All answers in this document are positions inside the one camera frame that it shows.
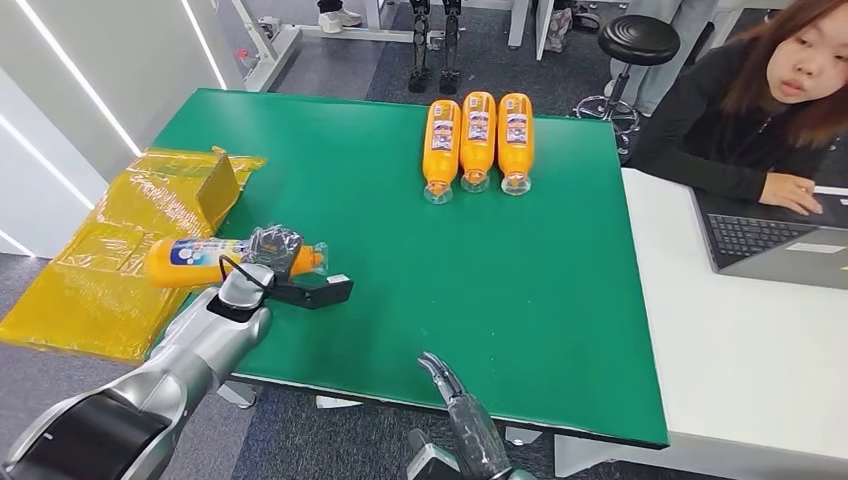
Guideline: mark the orange bottle with clear cap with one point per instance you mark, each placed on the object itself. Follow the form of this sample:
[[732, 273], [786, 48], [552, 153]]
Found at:
[[515, 142], [441, 149], [478, 142], [192, 262]]

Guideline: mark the small red fitting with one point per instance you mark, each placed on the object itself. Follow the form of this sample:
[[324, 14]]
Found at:
[[245, 63]]

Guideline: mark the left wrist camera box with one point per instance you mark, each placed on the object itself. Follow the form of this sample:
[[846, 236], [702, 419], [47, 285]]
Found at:
[[311, 295]]

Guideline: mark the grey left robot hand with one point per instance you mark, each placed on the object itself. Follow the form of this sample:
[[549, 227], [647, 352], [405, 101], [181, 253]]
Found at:
[[275, 248]]

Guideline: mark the black stool with chrome base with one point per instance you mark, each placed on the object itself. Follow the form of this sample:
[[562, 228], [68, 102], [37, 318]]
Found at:
[[638, 40]]

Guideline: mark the person with white shoes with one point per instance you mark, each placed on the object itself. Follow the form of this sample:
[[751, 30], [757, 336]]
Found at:
[[338, 16]]

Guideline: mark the white metal floor frame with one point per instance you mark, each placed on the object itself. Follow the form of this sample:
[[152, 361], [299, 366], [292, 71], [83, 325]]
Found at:
[[281, 46]]

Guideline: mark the yellow film wrapped flat carton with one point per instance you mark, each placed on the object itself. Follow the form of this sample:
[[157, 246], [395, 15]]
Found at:
[[112, 278]]

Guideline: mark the person's hand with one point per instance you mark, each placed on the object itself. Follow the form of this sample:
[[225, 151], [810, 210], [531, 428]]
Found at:
[[790, 193]]

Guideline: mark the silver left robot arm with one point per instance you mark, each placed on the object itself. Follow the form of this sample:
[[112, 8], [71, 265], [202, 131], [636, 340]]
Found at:
[[192, 351]]

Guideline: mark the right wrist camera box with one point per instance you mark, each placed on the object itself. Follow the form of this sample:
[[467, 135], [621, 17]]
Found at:
[[430, 464]]

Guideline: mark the yellow wrapped cardboard flap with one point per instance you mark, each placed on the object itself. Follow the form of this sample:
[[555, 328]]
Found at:
[[218, 189]]

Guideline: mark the black robot leg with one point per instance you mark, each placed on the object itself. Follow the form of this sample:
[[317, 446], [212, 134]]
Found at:
[[451, 46], [418, 46]]

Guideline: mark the patterned bag on floor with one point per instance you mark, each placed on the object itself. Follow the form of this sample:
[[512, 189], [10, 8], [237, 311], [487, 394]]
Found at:
[[558, 30]]

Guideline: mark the grey laptop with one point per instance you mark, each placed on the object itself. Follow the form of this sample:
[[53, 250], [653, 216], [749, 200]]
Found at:
[[762, 242]]

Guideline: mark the green table mat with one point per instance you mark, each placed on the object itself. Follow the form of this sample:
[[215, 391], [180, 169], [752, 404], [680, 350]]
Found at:
[[371, 265]]

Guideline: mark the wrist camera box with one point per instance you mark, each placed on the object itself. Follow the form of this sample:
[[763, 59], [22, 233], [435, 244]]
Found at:
[[430, 464], [311, 295]]

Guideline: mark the person at laptop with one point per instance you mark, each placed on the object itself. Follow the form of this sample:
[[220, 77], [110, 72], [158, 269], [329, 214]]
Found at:
[[722, 119]]

